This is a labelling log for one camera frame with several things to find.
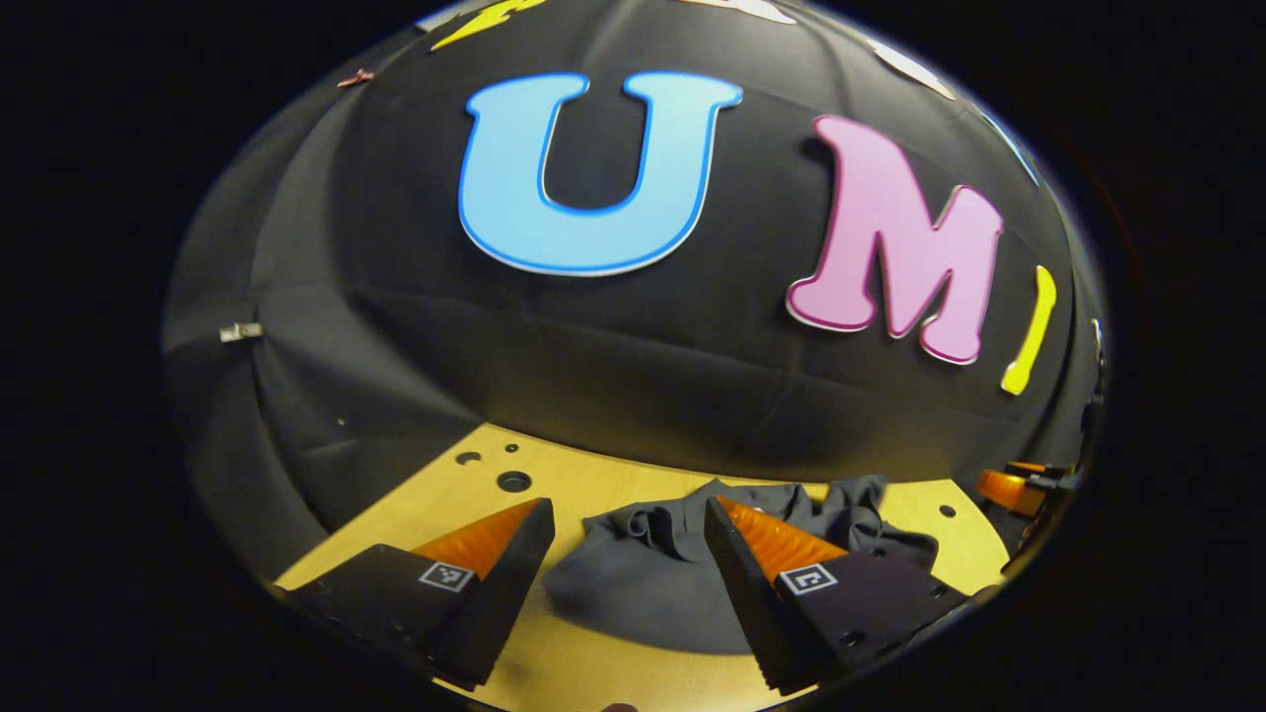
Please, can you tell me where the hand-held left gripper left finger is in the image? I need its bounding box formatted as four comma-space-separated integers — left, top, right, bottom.
287, 496, 557, 691

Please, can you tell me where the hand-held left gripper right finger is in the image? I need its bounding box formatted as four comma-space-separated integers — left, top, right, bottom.
704, 494, 968, 696

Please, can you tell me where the grey button shirt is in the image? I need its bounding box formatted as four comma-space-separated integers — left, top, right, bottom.
544, 475, 939, 656

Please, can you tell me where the black backdrop cloth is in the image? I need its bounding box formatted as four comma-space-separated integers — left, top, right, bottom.
163, 0, 1107, 555

